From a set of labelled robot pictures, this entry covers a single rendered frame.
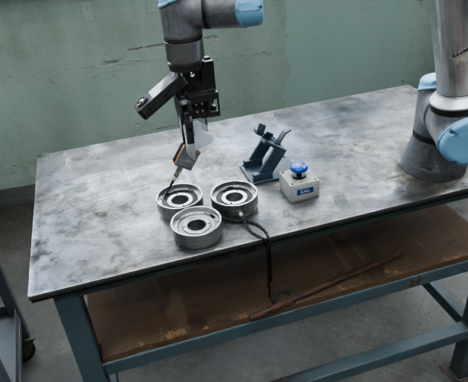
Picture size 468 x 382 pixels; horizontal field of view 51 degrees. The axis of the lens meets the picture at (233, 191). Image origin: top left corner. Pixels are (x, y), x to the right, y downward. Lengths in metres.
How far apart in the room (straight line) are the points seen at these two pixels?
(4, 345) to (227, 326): 0.85
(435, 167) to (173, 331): 0.72
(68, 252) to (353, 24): 2.25
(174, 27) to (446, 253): 0.91
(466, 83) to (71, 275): 0.83
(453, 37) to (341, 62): 2.03
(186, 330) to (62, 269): 0.33
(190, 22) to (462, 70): 0.50
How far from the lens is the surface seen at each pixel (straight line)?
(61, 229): 1.17
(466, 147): 1.07
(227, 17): 0.95
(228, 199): 1.13
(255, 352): 1.85
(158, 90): 1.01
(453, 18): 0.99
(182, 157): 1.08
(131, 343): 1.21
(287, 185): 1.12
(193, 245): 1.00
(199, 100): 1.01
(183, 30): 0.96
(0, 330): 1.88
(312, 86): 2.96
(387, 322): 1.98
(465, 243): 1.49
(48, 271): 1.06
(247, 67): 2.77
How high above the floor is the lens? 1.44
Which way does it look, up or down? 33 degrees down
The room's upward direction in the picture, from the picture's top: 5 degrees counter-clockwise
